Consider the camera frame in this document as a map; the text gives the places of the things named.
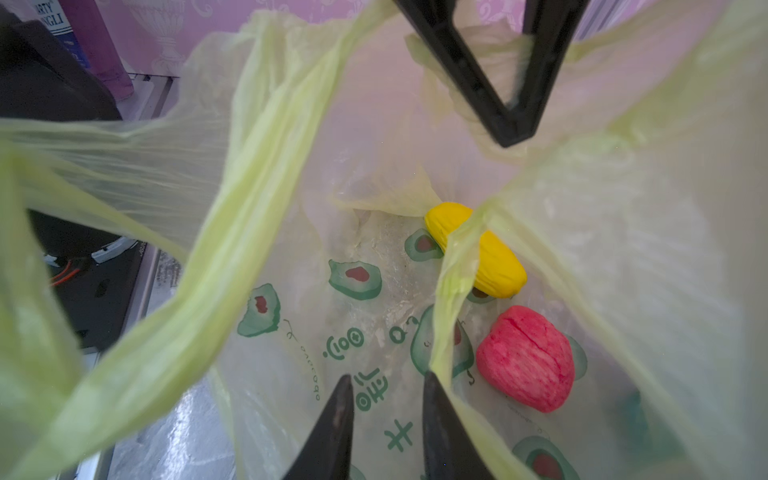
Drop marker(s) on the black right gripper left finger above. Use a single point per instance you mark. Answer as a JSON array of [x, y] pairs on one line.
[[326, 455]]

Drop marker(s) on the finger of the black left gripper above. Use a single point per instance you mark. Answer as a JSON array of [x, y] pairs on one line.
[[552, 25], [433, 21]]

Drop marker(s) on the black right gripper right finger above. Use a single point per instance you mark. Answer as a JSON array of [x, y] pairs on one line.
[[448, 450]]

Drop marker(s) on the yellow translucent plastic bag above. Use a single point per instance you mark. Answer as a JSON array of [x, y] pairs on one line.
[[638, 211]]

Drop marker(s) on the red pink toy apple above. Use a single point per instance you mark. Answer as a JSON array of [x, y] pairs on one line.
[[525, 357]]

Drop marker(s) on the yellow toy lemon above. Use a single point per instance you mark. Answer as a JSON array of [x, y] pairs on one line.
[[500, 274]]

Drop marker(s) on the purple plastic bottle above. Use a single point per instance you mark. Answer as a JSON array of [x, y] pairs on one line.
[[79, 27]]

